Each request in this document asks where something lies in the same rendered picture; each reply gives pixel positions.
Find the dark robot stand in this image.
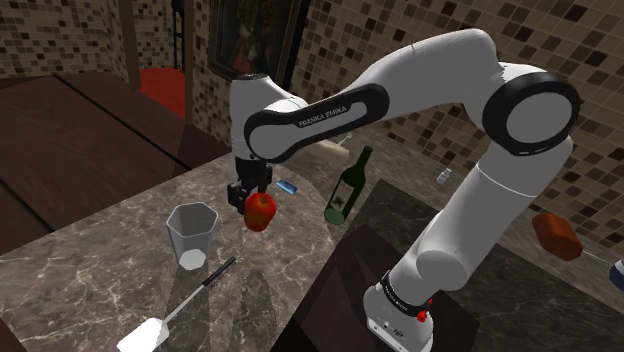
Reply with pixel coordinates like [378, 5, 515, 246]
[269, 223, 482, 352]

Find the dark blue round object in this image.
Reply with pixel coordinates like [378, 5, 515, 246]
[608, 258, 624, 293]

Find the green wine bottle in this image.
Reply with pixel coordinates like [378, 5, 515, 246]
[323, 145, 375, 226]

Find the clear glass cup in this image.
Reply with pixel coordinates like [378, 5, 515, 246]
[165, 201, 220, 272]

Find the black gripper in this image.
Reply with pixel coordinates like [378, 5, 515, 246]
[226, 155, 274, 216]

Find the blue card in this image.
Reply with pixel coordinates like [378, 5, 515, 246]
[274, 178, 300, 196]

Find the brown bread loaf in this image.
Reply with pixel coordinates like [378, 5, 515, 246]
[530, 211, 585, 262]

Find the dark brown wooden table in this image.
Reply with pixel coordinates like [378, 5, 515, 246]
[0, 71, 231, 257]

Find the dark framed wall picture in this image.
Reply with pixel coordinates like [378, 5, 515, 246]
[208, 0, 302, 85]

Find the cream rolling pin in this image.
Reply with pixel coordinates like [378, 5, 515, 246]
[311, 135, 353, 160]

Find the red apple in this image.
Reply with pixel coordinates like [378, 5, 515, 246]
[243, 191, 278, 233]

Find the white spatula with black handle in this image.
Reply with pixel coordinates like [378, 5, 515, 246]
[115, 256, 238, 352]

